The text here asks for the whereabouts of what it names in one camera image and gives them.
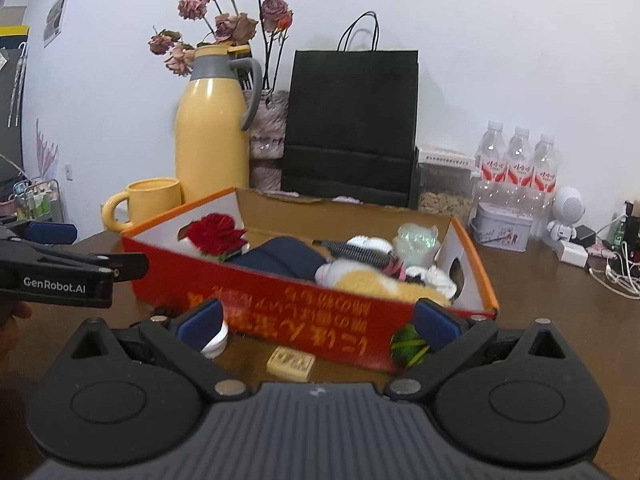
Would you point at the dark small bottle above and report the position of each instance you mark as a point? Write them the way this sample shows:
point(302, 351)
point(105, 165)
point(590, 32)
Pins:
point(630, 235)

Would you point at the black paper bag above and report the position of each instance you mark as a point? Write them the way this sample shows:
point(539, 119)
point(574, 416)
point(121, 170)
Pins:
point(350, 125)

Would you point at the translucent green plastic wrap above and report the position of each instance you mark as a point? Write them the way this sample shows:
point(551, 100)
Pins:
point(415, 245)

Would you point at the white wall socket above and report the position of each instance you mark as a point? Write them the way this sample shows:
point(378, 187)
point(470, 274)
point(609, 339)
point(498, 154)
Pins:
point(70, 171)

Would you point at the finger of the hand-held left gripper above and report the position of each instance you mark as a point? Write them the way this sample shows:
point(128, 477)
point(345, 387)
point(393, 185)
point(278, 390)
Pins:
point(125, 265)
point(52, 232)

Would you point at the navy zipper case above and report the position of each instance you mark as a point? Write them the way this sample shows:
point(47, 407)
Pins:
point(280, 260)

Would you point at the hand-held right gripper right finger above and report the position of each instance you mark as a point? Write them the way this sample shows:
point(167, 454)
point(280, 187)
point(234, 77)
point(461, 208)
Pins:
point(435, 325)

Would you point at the yellow white plush toy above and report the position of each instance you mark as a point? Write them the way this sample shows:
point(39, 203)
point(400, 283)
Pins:
point(370, 282)

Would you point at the yellow thermos jug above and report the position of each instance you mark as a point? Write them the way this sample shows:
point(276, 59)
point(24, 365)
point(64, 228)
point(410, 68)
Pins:
point(210, 135)

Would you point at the white round lid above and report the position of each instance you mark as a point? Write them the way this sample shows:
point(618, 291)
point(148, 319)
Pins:
point(217, 342)

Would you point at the pink fuzzy vase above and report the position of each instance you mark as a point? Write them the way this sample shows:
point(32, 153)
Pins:
point(267, 130)

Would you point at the wall picture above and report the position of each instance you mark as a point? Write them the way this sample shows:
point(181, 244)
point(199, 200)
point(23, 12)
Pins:
point(55, 17)

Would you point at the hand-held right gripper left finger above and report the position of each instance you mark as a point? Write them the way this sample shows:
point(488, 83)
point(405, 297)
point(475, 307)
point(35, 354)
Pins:
point(200, 325)

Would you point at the purple flower wall sticker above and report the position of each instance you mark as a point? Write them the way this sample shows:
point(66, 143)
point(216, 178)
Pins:
point(42, 155)

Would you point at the red artificial rose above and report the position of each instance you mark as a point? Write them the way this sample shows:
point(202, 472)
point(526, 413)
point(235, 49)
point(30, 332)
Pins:
point(215, 232)

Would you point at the white charger adapter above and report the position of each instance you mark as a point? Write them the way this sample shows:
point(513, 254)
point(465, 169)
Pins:
point(574, 255)

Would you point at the dried pink rose bouquet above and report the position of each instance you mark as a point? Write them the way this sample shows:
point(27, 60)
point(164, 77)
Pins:
point(235, 27)

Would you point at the red cardboard box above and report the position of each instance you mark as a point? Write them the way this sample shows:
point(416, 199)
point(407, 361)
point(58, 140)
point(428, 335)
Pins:
point(300, 300)

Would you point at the metal storage rack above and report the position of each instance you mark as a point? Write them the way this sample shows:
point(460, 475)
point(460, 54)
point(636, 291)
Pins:
point(40, 200)

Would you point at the clear container with nuts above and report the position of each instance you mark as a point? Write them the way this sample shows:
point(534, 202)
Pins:
point(445, 195)

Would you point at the yellow mug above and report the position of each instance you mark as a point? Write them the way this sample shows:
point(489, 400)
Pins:
point(155, 200)

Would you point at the black charger adapter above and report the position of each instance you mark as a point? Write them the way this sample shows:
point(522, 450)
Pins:
point(585, 235)

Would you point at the silver tin box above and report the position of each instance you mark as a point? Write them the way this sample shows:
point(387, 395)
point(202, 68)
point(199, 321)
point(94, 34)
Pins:
point(500, 230)

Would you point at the white robot toy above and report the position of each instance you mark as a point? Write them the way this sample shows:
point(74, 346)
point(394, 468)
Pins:
point(567, 205)

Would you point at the person's left hand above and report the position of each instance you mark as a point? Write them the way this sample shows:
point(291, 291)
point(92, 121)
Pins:
point(12, 325)

